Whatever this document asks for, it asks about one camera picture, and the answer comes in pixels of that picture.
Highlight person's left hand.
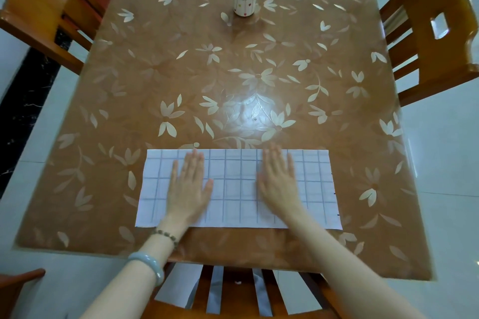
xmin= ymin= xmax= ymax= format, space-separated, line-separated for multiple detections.
xmin=159 ymin=149 xmax=214 ymax=235

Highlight person's left forearm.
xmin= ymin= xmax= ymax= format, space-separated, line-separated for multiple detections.
xmin=80 ymin=225 xmax=188 ymax=319

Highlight brown floral wooden table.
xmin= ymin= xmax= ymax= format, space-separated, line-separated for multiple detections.
xmin=14 ymin=0 xmax=435 ymax=281

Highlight person's right forearm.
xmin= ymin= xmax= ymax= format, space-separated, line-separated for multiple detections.
xmin=288 ymin=214 xmax=427 ymax=319

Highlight person's grey trousers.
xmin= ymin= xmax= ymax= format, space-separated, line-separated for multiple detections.
xmin=187 ymin=266 xmax=274 ymax=318

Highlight dark beaded bracelet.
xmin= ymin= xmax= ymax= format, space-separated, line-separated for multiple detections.
xmin=151 ymin=228 xmax=179 ymax=249

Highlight person's right hand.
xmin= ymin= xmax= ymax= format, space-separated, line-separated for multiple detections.
xmin=256 ymin=143 xmax=311 ymax=228

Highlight pale jade bangle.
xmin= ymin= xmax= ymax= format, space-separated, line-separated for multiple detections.
xmin=128 ymin=251 xmax=165 ymax=288

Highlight wooden dining chair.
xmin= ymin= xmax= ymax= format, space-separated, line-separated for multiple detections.
xmin=380 ymin=0 xmax=479 ymax=108
xmin=140 ymin=261 xmax=349 ymax=319
xmin=0 ymin=0 xmax=117 ymax=75

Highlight brown wooden nightstand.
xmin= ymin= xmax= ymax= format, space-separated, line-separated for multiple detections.
xmin=0 ymin=268 xmax=46 ymax=319

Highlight white black-grid napkin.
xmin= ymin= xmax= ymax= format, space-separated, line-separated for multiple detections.
xmin=134 ymin=149 xmax=344 ymax=231

